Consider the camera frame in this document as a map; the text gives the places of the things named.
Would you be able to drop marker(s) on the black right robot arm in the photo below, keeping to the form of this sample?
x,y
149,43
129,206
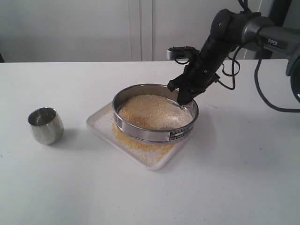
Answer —
x,y
229,31

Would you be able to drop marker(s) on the white square plastic tray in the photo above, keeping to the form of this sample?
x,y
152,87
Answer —
x,y
154,161

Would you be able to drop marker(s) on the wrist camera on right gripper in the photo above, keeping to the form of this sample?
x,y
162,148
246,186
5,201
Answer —
x,y
181,53

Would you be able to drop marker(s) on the white cabinet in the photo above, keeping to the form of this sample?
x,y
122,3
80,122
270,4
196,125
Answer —
x,y
103,30

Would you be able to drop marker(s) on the round stainless steel sieve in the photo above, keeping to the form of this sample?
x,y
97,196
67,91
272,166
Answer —
x,y
149,136

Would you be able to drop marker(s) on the yellow millet grains on tray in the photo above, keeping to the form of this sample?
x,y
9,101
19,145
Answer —
x,y
140,147

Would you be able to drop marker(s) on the yellow and white grain mix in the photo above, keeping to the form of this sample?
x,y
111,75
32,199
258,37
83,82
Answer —
x,y
154,112

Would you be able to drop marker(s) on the stainless steel cup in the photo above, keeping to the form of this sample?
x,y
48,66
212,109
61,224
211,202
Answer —
x,y
46,125

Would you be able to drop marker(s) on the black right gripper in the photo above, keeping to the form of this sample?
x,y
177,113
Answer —
x,y
197,77

